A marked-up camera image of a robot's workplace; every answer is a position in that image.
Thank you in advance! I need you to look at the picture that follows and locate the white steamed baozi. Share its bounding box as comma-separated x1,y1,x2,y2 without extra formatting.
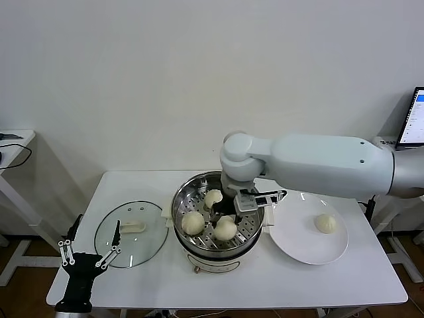
203,189,223,209
212,215,238,242
313,213,338,235
181,211,205,236

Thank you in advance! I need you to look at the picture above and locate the black looped cable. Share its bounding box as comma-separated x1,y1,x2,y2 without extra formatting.
0,142,32,172

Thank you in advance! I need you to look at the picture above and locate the white side table with cable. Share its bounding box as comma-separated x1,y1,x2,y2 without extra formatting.
0,129,72,288

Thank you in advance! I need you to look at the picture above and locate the round glass pot lid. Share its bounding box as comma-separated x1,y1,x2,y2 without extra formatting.
94,199,169,268

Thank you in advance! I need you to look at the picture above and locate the white oval plate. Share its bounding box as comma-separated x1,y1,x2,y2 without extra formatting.
268,192,349,266

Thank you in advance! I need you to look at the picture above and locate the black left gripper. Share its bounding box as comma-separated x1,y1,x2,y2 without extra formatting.
54,213,122,313

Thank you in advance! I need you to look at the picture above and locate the stainless steel steamer basket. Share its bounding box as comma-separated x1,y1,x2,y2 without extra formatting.
170,170,266,252

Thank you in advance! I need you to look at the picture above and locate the grey open laptop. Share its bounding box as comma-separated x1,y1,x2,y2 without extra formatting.
394,86,424,150

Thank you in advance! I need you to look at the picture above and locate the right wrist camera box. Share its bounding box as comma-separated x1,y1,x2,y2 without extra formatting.
233,189,288,215

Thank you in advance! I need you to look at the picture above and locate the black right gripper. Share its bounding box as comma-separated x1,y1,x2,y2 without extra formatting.
210,195,243,230

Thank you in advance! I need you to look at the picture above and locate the black power adapter with cable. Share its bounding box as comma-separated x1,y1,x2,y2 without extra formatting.
358,195,378,223

